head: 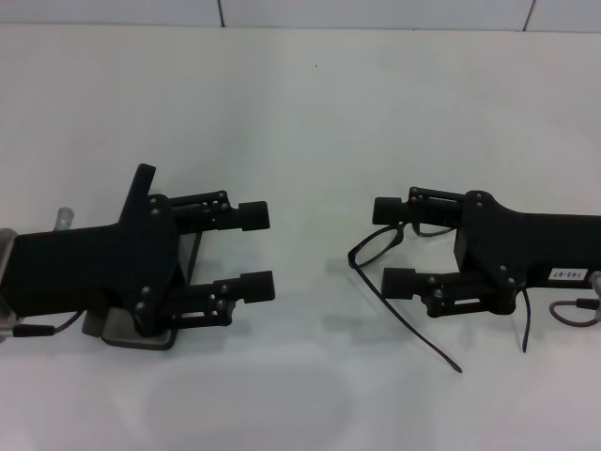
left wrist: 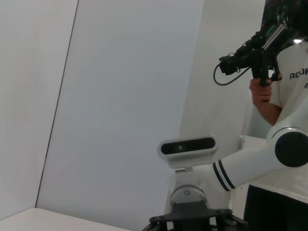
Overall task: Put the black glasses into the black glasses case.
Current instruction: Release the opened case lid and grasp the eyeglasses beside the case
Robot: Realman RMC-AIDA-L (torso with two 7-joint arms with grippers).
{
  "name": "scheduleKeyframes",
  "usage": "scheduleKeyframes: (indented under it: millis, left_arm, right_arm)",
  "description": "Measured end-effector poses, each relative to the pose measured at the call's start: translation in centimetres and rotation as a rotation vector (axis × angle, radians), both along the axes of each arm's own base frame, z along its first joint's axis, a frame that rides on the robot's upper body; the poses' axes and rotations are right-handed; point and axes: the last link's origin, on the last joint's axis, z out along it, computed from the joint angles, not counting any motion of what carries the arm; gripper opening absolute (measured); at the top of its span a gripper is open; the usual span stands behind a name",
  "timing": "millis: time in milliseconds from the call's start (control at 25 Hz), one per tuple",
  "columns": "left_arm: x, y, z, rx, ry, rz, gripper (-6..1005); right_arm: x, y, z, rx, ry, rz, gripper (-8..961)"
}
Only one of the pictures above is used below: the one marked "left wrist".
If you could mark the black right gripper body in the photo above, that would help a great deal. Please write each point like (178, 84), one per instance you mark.
(190, 216)

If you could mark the person's bare forearm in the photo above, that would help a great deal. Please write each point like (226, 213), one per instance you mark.
(267, 113)

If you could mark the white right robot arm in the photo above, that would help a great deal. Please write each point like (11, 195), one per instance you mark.
(250, 163)

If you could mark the person's bare hand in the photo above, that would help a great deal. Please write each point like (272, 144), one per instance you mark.
(258, 92)

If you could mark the black trousers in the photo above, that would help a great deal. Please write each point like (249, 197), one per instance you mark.
(276, 211)

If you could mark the person's dark-haired head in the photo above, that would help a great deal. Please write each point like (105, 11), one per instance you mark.
(300, 19)

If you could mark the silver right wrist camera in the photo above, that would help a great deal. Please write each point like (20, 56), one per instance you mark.
(187, 147)

